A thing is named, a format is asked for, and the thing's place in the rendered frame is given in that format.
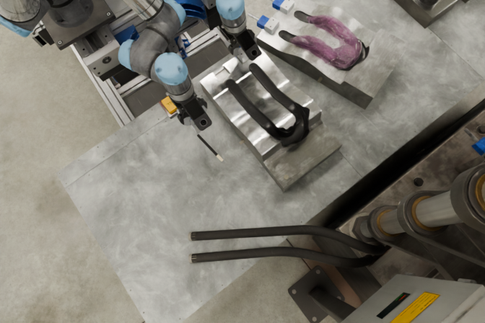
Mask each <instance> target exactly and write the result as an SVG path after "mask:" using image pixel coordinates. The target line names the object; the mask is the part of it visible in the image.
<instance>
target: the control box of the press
mask: <svg viewBox="0 0 485 323"><path fill-rule="evenodd" d="M288 293H289V295H290V296H291V297H292V298H293V300H294V302H295V303H296V304H297V305H298V307H299V308H300V309H301V311H302V313H303V314H304V315H305V316H306V317H307V319H308V320H309V322H310V323H320V322H321V321H322V320H323V319H325V318H326V317H327V316H328V315H330V316H331V317H332V318H333V319H335V320H336V321H337V322H338V323H485V287H484V286H483V285H480V284H476V281H475V280H469V279H462V278H459V279H458V281H451V280H441V279H435V278H424V277H418V276H416V274H415V273H405V275H402V274H397V275H395V276H394V277H393V278H392V279H391V280H389V281H388V282H387V283H386V284H385V285H384V286H383V287H382V288H380V289H379V290H378V291H377V292H376V293H374V294H373V295H372V296H371V297H369V298H368V299H367V300H366V301H365V302H364V303H363V304H362V305H361V306H359V307H358V308H357V309H356V308H354V307H353V306H351V305H349V304H347V303H346V302H344V301H345V298H344V296H343V295H342V293H341V292H340V291H339V289H337V287H336V286H335V285H334V283H333V282H332V280H331V279H330V278H329V277H328V276H327V274H326V273H325V272H324V270H323V269H322V267H321V266H319V265H317V266H315V267H314V268H313V269H312V270H311V271H310V272H308V273H307V274H306V275H304V276H303V277H302V278H301V279H299V280H298V281H297V282H296V283H295V284H294V285H293V286H291V287H290V288H289V289H288Z"/></svg>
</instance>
